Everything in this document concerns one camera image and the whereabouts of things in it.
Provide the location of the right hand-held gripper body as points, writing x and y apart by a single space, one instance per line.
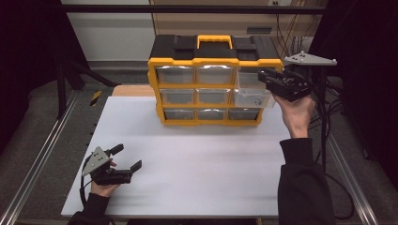
291 86

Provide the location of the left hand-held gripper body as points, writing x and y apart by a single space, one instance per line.
97 159

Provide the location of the silver metal hex nut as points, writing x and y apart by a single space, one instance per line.
258 102

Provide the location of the clear plastic drawer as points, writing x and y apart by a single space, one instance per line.
247 97

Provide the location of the person's right hand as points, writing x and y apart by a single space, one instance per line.
297 114

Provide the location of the person's left hand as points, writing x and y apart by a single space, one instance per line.
103 189

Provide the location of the grey rectangular label plate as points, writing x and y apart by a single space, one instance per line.
259 30

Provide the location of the yellow black tape marker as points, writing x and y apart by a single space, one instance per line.
95 97

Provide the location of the yellow black organizer cabinet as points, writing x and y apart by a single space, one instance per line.
216 51

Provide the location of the light wooden board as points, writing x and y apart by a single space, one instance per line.
133 91

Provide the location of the black curtain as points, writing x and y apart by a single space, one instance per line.
366 93
28 62

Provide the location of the beige wooden cabinet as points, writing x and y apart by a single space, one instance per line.
203 25

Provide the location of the group of closed clear drawers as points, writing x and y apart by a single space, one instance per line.
175 75

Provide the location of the black horizontal crossbar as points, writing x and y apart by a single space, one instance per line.
187 8

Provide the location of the aluminium frame rail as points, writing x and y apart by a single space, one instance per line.
43 153
347 175

